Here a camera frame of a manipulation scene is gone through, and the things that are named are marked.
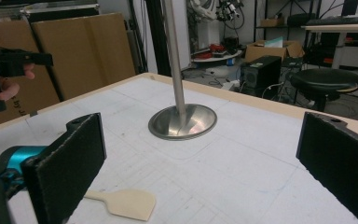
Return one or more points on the white desk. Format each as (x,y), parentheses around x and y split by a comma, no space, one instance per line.
(348,28)

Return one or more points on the open brown cardboard box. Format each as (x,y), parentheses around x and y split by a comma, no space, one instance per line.
(261,51)

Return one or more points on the black upright post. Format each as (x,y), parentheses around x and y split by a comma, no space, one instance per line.
(157,37)

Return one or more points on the black case with metal edges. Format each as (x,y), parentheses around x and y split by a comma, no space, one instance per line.
(43,7)

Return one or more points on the black metal shelf rack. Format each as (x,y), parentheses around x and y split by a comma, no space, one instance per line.
(256,18)

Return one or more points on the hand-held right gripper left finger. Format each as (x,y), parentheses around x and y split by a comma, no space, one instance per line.
(65,168)

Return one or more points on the round white low table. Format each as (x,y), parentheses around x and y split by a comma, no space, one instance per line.
(217,58)

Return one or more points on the beige wooden spatula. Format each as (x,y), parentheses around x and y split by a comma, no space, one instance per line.
(130,203)

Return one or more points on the black keyboard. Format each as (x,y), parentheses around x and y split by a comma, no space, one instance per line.
(341,20)

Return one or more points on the large brown cardboard panel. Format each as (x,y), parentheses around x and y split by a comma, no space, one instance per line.
(28,93)
(84,53)

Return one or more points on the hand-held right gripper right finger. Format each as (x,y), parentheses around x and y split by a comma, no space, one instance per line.
(341,161)

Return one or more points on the black computer tower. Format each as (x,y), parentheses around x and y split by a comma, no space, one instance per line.
(259,73)

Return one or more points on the black round stool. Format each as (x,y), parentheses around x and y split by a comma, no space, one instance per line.
(326,81)

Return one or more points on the metal stand with round base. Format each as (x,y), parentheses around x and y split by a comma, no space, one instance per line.
(180,119)

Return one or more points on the small cardboard box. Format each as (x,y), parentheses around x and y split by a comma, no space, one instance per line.
(272,22)

